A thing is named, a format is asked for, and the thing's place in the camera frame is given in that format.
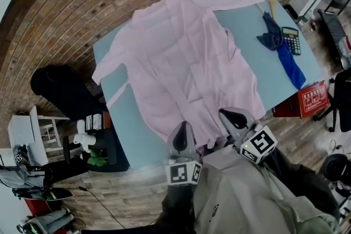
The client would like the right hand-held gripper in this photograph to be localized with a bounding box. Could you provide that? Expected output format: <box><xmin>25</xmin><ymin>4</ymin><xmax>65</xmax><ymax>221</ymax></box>
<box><xmin>218</xmin><ymin>107</ymin><xmax>278</xmax><ymax>164</ymax></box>

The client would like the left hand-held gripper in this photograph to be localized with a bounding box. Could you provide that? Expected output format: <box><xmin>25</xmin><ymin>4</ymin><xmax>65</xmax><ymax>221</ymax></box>
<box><xmin>165</xmin><ymin>121</ymin><xmax>203</xmax><ymax>187</ymax></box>

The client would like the pink shirt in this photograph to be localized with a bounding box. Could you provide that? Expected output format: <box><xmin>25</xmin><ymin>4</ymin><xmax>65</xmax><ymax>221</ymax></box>
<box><xmin>92</xmin><ymin>0</ymin><xmax>267</xmax><ymax>150</ymax></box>

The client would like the person's left forearm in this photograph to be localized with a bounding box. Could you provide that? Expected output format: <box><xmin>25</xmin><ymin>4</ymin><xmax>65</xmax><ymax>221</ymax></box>
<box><xmin>158</xmin><ymin>185</ymin><xmax>197</xmax><ymax>234</ymax></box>

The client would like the person's right forearm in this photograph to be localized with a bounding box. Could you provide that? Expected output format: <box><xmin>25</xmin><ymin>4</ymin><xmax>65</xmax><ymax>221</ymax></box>
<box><xmin>263</xmin><ymin>145</ymin><xmax>341</xmax><ymax>220</ymax></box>

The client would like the bright blue cloth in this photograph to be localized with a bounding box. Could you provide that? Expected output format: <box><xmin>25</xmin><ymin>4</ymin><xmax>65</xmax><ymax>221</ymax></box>
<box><xmin>276</xmin><ymin>41</ymin><xmax>307</xmax><ymax>90</ymax></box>

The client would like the red box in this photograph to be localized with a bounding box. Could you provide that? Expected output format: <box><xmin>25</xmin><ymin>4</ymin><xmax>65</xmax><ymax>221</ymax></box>
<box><xmin>273</xmin><ymin>81</ymin><xmax>330</xmax><ymax>119</ymax></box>

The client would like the person's beige vest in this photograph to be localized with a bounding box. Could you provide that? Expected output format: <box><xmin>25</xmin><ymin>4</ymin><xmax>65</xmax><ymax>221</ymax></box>
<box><xmin>193</xmin><ymin>145</ymin><xmax>342</xmax><ymax>234</ymax></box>

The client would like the green leafy plant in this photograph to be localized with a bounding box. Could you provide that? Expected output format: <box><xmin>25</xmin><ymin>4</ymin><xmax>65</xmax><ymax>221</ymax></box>
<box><xmin>87</xmin><ymin>149</ymin><xmax>107</xmax><ymax>167</ymax></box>

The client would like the black and white striped box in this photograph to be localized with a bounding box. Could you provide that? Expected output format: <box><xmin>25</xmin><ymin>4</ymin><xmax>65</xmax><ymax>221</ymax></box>
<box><xmin>85</xmin><ymin>114</ymin><xmax>103</xmax><ymax>131</ymax></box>

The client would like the black calculator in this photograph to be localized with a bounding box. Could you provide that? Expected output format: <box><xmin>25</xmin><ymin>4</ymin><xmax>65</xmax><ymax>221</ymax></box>
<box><xmin>281</xmin><ymin>26</ymin><xmax>302</xmax><ymax>56</ymax></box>

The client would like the white hair dryer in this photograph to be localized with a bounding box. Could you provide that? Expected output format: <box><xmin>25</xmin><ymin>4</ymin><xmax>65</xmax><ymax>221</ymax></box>
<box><xmin>73</xmin><ymin>119</ymin><xmax>97</xmax><ymax>153</ymax></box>

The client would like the black swivel office chair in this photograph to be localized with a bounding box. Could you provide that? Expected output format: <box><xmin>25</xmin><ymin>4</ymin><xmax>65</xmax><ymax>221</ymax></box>
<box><xmin>312</xmin><ymin>68</ymin><xmax>351</xmax><ymax>134</ymax></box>

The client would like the black round stool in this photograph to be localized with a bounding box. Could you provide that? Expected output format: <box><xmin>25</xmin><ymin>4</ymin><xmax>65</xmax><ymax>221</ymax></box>
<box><xmin>322</xmin><ymin>153</ymin><xmax>351</xmax><ymax>183</ymax></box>

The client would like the wooden clothes hanger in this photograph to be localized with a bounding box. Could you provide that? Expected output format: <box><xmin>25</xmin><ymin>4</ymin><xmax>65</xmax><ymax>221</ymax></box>
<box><xmin>237</xmin><ymin>0</ymin><xmax>278</xmax><ymax>21</ymax></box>

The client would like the black mesh-back office chair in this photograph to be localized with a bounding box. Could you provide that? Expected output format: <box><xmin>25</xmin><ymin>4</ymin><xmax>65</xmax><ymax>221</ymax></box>
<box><xmin>30</xmin><ymin>64</ymin><xmax>130</xmax><ymax>173</ymax></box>

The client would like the white wooden stool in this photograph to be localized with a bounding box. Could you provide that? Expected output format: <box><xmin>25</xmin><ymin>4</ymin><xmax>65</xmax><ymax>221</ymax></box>
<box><xmin>35</xmin><ymin>115</ymin><xmax>69</xmax><ymax>149</ymax></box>

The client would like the black mesh recliner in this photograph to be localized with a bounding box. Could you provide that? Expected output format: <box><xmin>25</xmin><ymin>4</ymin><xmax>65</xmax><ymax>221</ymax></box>
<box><xmin>318</xmin><ymin>0</ymin><xmax>351</xmax><ymax>69</ymax></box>

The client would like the red cabinet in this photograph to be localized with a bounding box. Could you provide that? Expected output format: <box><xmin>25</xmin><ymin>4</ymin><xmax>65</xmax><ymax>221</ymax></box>
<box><xmin>24</xmin><ymin>198</ymin><xmax>52</xmax><ymax>214</ymax></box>

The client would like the white cabinet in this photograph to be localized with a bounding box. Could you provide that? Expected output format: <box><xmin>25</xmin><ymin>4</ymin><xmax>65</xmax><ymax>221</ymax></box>
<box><xmin>8</xmin><ymin>105</ymin><xmax>49</xmax><ymax>165</ymax></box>

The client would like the black floor cable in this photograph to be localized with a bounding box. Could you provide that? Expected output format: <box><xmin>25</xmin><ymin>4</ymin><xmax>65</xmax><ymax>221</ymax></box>
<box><xmin>78</xmin><ymin>186</ymin><xmax>127</xmax><ymax>230</ymax></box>

